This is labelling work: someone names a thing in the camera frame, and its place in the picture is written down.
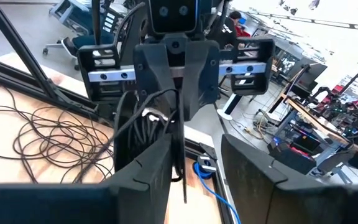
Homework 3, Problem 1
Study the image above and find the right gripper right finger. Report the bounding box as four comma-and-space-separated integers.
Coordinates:
221, 133, 356, 224

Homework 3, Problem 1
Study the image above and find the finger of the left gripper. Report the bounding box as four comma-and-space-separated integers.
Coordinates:
133, 42, 180, 118
181, 39, 221, 123

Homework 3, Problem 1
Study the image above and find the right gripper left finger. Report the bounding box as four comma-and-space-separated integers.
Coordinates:
103, 133, 174, 224

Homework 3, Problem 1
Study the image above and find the black plastic spool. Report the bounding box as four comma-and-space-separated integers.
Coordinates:
112, 88, 188, 205

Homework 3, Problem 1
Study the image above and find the long black cord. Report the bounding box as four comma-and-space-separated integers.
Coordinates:
0, 86, 181, 186

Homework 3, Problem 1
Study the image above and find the white tower fan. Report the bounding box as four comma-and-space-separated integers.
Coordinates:
216, 92, 244, 121

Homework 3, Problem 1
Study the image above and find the black monitor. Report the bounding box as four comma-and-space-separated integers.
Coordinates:
272, 46, 328, 93

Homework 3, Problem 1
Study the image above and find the long ceiling light bar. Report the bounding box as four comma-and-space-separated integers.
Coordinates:
249, 10, 358, 32

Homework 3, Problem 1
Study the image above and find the wooden work table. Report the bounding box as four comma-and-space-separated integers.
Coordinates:
280, 92, 358, 184

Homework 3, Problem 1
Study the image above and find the grey chair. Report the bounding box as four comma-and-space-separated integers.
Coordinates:
42, 0, 93, 71

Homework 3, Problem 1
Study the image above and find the thin blue data cable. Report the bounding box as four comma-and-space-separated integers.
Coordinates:
193, 161, 242, 224

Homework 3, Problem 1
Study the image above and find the black frame brace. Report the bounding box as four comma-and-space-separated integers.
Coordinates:
0, 0, 63, 100

